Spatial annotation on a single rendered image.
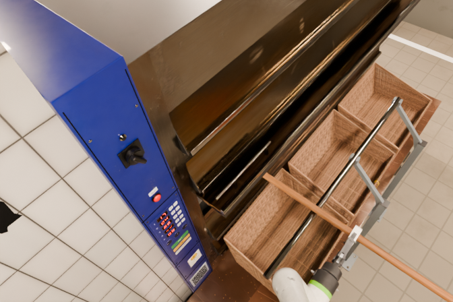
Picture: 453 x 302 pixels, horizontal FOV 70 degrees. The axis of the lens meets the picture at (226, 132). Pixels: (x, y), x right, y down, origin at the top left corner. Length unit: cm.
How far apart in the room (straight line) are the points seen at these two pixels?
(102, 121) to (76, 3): 39
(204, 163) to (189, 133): 23
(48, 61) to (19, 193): 27
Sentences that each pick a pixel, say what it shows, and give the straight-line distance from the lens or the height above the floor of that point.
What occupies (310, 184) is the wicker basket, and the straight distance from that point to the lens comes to 203.
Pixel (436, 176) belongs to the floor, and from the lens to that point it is 329.
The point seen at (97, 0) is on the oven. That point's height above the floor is 210.
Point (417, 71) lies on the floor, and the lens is 413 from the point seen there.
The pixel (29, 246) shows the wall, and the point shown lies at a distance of 89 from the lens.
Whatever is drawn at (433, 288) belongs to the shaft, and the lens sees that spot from 151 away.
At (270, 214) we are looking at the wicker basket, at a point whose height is 63.
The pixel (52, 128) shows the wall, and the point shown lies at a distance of 71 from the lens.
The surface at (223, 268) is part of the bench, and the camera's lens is 203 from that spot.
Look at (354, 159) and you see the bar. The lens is 169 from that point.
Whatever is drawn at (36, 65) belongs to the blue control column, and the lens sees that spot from 74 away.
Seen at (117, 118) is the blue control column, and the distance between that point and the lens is 74.
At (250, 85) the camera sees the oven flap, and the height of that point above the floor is 175.
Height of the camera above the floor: 254
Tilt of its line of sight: 52 degrees down
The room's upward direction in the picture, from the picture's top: 7 degrees counter-clockwise
